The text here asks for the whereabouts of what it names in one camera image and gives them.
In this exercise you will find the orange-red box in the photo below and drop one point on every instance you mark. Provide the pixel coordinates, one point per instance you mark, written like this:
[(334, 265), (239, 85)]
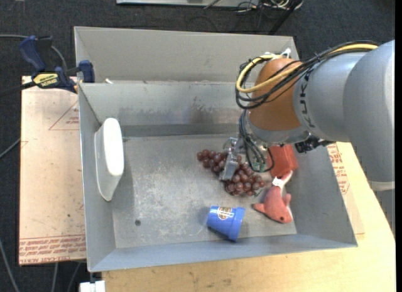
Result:
[(283, 160)]

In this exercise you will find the white plastic dish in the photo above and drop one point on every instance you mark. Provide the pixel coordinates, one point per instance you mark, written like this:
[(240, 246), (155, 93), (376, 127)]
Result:
[(110, 149)]

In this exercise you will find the dark red toy grapes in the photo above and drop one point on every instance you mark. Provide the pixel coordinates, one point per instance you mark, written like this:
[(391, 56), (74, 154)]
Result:
[(243, 182)]

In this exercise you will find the pink toy dolphin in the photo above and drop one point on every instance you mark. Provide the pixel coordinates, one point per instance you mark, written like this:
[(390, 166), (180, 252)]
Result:
[(276, 204)]

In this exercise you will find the grey metal bin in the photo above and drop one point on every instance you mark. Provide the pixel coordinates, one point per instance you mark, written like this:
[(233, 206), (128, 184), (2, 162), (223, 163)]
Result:
[(176, 171)]

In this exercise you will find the brown cardboard board red print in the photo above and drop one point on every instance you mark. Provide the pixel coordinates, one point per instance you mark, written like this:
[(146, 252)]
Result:
[(50, 171)]

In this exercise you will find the blue plastic cup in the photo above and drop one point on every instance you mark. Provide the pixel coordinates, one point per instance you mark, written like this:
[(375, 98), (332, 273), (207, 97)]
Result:
[(226, 221)]

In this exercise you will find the pale grey metal gripper finger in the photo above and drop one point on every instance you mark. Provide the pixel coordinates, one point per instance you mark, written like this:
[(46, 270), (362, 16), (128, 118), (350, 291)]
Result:
[(228, 169)]

